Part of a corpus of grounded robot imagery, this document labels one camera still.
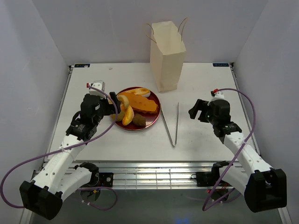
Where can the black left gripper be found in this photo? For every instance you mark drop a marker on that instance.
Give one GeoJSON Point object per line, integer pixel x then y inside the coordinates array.
{"type": "Point", "coordinates": [110, 108]}

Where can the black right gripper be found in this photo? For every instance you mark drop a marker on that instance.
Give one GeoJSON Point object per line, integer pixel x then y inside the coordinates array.
{"type": "Point", "coordinates": [202, 105]}

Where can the fake bagel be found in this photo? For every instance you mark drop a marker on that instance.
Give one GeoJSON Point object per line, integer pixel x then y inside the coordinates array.
{"type": "Point", "coordinates": [124, 100]}

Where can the metal tongs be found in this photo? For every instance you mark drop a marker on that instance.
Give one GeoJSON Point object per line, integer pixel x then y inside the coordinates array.
{"type": "Point", "coordinates": [171, 120]}

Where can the large orange bread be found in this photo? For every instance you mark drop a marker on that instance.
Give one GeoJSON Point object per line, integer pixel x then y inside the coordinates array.
{"type": "Point", "coordinates": [140, 103]}

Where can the brown cookie bread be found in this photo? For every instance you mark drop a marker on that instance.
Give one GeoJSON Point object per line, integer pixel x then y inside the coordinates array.
{"type": "Point", "coordinates": [139, 120]}

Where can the cut baguette slice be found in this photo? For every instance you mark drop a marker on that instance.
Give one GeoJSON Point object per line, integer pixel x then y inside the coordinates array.
{"type": "Point", "coordinates": [119, 117]}

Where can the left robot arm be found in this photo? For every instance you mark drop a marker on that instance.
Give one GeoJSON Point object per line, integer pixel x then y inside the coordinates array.
{"type": "Point", "coordinates": [45, 193]}

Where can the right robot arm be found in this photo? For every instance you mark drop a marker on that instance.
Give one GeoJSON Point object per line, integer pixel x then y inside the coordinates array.
{"type": "Point", "coordinates": [263, 187]}

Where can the sugared orange bread roll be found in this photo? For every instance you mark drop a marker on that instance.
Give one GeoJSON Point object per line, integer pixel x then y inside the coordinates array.
{"type": "Point", "coordinates": [128, 116]}

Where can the beige paper bag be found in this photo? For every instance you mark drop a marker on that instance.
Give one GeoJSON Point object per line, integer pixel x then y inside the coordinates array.
{"type": "Point", "coordinates": [167, 53]}

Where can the long toasted baguette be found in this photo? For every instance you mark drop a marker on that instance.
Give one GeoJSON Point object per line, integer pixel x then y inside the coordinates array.
{"type": "Point", "coordinates": [139, 91]}

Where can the right blue table label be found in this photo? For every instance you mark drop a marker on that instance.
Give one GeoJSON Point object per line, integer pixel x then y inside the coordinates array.
{"type": "Point", "coordinates": [221, 64]}

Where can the blue table label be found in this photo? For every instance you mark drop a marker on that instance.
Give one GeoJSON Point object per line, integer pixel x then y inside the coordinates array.
{"type": "Point", "coordinates": [81, 65]}
{"type": "Point", "coordinates": [221, 64]}

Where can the left blue table label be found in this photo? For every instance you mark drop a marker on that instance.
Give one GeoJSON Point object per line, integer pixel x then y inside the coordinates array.
{"type": "Point", "coordinates": [81, 65]}

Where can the dark red round plate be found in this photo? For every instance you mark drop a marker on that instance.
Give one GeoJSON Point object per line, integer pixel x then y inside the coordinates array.
{"type": "Point", "coordinates": [150, 118]}

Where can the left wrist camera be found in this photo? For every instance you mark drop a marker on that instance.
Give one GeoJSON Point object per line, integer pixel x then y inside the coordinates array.
{"type": "Point", "coordinates": [96, 88]}

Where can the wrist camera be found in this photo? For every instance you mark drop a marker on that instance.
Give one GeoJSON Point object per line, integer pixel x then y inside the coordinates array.
{"type": "Point", "coordinates": [216, 95]}
{"type": "Point", "coordinates": [96, 88]}

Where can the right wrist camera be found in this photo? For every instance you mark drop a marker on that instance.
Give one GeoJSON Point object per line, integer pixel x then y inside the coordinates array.
{"type": "Point", "coordinates": [216, 95]}

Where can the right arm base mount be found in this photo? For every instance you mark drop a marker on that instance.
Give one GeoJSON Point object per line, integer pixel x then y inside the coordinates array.
{"type": "Point", "coordinates": [209, 178]}

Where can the aluminium frame rail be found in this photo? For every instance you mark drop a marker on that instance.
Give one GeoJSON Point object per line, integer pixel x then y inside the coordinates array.
{"type": "Point", "coordinates": [154, 175]}

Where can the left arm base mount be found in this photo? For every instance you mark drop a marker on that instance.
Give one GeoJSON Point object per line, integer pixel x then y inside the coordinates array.
{"type": "Point", "coordinates": [97, 178]}

